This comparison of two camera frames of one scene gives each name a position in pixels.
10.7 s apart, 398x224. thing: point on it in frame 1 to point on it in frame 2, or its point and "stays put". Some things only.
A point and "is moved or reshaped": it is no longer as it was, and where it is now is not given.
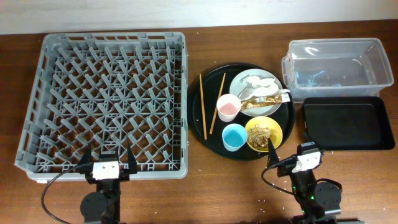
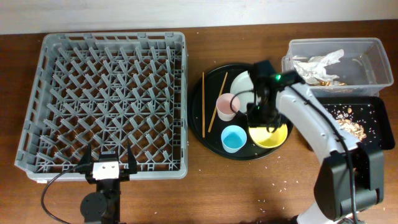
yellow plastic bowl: [259, 130] is moved or reshaped
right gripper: [273, 157] to [253, 120]
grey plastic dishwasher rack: [108, 90] stays put
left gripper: [124, 174] stays put
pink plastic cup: [229, 106] stays put
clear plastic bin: [339, 68] stays put
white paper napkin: [255, 87] is moved or reshaped
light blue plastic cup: [234, 136] stays put
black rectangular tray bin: [347, 123] stays put
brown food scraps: [258, 137] to [345, 122]
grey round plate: [263, 111] is moved or reshaped
